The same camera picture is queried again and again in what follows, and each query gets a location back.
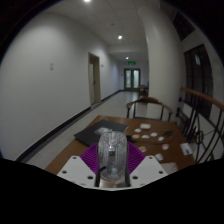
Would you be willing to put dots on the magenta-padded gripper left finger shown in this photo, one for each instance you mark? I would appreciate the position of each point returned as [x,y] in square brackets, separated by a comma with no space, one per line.
[75,168]

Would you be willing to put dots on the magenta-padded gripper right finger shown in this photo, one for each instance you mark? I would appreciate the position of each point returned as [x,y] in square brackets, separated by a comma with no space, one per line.
[150,168]

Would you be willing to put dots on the transparent computer mouse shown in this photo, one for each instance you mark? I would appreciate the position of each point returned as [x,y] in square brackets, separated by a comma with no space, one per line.
[112,153]

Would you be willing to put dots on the black mouse pad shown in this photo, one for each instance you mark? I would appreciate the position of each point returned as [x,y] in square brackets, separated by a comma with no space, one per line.
[95,132]

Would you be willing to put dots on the small white round disc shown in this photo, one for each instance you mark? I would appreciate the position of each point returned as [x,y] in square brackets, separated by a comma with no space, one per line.
[145,136]
[142,149]
[161,138]
[159,157]
[165,146]
[137,130]
[153,134]
[135,136]

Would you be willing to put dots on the white paper sheet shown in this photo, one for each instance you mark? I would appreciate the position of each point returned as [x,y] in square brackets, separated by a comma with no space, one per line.
[170,167]

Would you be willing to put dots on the white printed card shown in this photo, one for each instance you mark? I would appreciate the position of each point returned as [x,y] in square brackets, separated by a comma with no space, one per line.
[186,149]

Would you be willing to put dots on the small white box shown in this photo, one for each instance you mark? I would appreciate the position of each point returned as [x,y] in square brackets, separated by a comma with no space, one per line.
[145,126]

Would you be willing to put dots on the wooden armchair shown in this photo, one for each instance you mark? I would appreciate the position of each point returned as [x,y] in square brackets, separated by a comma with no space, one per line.
[148,101]

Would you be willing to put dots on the distant wooden chair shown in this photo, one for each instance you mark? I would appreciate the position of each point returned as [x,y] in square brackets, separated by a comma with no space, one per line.
[143,90]

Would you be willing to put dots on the stair railing with wooden handrail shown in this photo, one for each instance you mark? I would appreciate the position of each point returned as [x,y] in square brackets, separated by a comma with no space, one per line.
[200,96]

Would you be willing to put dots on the glass double door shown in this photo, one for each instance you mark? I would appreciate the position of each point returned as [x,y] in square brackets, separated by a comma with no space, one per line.
[132,79]

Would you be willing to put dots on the dark framed window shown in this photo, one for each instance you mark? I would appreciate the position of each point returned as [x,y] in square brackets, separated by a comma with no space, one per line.
[200,76]

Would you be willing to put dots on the green exit sign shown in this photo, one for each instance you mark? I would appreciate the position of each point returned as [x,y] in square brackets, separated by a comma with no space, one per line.
[131,63]

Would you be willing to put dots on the round ceiling lights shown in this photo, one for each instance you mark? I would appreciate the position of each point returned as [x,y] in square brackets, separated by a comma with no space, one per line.
[120,37]

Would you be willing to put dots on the side door with wooden frame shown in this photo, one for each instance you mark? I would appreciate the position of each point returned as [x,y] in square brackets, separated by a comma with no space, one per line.
[94,78]

